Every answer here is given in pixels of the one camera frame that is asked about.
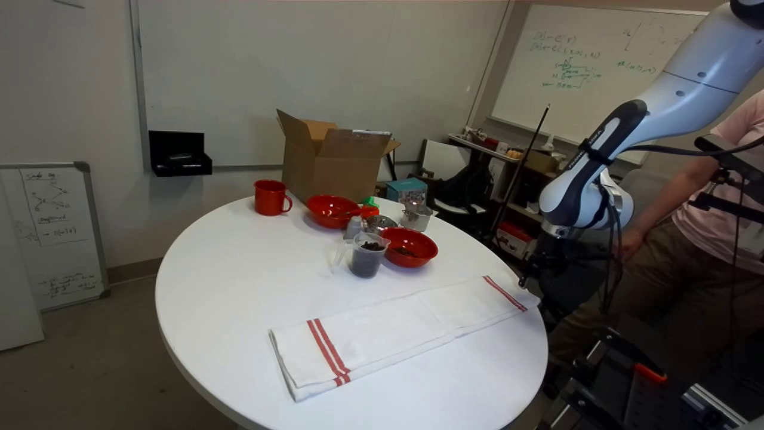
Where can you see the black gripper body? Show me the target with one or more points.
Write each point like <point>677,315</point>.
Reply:
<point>556,255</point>

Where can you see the white towel with red stripes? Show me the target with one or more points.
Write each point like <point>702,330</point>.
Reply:
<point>398,330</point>

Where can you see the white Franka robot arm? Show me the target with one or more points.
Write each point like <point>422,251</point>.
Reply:
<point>685,88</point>

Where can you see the person in pink shirt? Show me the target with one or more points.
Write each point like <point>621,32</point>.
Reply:
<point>718,241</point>
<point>614,241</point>

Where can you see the cluttered shelf unit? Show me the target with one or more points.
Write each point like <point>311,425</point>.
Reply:
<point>515,204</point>

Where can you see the long dark stick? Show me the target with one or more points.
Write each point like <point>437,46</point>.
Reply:
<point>526,158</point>

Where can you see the red bowl with dark beans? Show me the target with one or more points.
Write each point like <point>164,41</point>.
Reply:
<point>414,249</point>

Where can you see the black chair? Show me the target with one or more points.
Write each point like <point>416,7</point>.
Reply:
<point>454,188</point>

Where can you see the clear empty glass cup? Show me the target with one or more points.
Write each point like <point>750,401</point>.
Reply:
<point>416,216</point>

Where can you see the teal box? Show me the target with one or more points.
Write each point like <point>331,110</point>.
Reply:
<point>406,189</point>

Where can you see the clear cup with dark beans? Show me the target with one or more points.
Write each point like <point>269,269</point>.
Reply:
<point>367,261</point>

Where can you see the small red green bottle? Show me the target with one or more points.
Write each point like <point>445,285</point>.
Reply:
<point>369,212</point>

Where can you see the empty red bowl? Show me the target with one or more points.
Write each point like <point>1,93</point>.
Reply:
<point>331,212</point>

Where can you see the open cardboard box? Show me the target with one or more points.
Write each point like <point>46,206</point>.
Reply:
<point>336,164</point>

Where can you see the red mug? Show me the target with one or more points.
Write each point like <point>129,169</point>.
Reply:
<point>272,196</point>

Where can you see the black case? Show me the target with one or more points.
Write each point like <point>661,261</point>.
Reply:
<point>180,155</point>

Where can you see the small framed whiteboard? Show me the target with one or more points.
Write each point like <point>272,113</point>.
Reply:
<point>61,231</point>

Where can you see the black camera stand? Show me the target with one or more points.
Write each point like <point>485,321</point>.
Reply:
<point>730,156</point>

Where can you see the large blank wall whiteboard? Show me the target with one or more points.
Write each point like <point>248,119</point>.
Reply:
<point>241,79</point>

